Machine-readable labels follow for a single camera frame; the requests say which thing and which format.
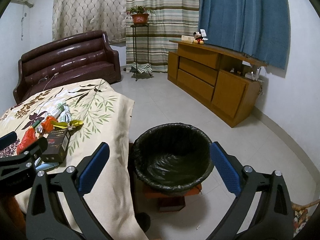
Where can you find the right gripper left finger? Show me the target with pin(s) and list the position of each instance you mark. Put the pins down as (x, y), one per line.
(45, 216)

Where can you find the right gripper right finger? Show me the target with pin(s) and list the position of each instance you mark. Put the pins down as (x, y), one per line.
(273, 218)

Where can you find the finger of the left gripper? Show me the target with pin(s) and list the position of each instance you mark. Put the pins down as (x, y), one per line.
(7, 140)
(20, 165)

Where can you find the red plastic bag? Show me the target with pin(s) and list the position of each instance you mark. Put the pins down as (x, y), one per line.
(28, 139)

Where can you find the green gold cylinder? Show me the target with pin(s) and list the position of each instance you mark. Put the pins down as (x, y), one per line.
(35, 124)

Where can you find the orange plastic bag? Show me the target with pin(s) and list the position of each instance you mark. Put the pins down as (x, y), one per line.
(48, 124)

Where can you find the black cigarette box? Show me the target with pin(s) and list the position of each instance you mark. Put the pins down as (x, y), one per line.
(58, 141)

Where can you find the green white snack wrapper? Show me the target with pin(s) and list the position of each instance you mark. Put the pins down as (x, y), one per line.
(61, 113)

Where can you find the yellow green wrapper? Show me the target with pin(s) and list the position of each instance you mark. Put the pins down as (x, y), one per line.
(74, 124)

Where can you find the teal white tube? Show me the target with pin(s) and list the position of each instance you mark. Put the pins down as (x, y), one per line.
(46, 166)

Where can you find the black lined trash bin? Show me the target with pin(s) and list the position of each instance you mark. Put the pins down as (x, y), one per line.
(172, 158)

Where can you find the floral cushion wooden chair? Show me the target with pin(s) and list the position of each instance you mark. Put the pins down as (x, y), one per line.
(301, 215)

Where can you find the floral beige table cloth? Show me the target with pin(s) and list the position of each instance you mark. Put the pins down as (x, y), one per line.
(106, 117)

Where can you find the red stool under bin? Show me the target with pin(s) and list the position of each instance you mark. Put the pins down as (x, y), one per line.
(170, 202)

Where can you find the dark brown leather sofa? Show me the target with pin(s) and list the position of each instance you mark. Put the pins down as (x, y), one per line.
(76, 58)

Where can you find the white router on cabinet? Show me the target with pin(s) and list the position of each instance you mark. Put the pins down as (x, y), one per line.
(253, 75)

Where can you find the checkered cloth on stand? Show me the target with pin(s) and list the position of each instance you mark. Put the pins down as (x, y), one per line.
(141, 68)

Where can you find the beige patterned curtain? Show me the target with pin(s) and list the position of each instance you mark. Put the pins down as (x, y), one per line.
(71, 17)

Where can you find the wooden sideboard cabinet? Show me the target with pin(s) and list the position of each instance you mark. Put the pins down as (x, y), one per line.
(215, 77)

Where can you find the black metal plant stand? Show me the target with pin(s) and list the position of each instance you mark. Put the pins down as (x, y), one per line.
(136, 49)

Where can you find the potted plant red pot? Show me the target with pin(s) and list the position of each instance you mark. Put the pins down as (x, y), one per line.
(139, 14)

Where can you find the mickey mouse plush toy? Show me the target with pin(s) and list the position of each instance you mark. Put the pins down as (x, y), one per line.
(198, 38)

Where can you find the white box on cabinet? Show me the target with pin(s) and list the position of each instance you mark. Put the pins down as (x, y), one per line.
(187, 38)

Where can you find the blue curtain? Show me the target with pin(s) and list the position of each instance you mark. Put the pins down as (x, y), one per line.
(257, 28)

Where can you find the striped curtain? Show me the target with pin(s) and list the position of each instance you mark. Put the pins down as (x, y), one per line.
(173, 19)

